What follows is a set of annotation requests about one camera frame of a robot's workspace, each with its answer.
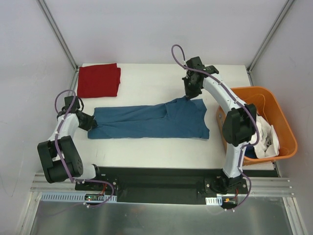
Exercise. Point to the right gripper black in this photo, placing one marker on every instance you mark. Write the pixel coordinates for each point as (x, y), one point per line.
(191, 88)

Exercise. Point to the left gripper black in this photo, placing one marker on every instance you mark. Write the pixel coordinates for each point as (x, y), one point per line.
(88, 121)

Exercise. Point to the teal blue t shirt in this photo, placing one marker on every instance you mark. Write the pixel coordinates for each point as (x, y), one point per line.
(179, 118)

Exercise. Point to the white t shirt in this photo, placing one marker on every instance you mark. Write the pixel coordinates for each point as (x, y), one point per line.
(268, 145)

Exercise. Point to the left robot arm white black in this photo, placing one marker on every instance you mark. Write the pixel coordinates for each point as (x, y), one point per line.
(59, 156)

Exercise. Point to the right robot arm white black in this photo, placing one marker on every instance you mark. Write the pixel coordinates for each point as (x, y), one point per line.
(239, 124)

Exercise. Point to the folded red t shirt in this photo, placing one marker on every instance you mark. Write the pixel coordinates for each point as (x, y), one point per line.
(98, 81)

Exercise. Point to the orange plastic basket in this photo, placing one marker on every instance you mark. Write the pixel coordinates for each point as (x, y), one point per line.
(268, 107)

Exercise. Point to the royal blue t shirt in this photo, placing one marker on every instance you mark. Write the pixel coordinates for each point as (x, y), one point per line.
(250, 152)

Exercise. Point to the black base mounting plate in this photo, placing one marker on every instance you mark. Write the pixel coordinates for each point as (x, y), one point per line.
(161, 185)

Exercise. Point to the left white cable duct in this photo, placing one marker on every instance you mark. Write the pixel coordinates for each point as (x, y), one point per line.
(77, 197)

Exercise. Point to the white cable duct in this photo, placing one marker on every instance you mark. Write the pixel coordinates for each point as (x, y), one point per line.
(214, 201)
(77, 197)

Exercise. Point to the left aluminium frame post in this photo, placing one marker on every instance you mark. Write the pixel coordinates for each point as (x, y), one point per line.
(57, 33)

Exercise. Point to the aluminium frame post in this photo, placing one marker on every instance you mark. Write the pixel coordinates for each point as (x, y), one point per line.
(57, 33)
(273, 29)

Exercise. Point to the right white cable duct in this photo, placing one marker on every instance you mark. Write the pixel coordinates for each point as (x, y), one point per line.
(214, 201)

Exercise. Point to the right aluminium frame post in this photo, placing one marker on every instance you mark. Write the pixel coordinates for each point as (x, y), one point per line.
(273, 29)

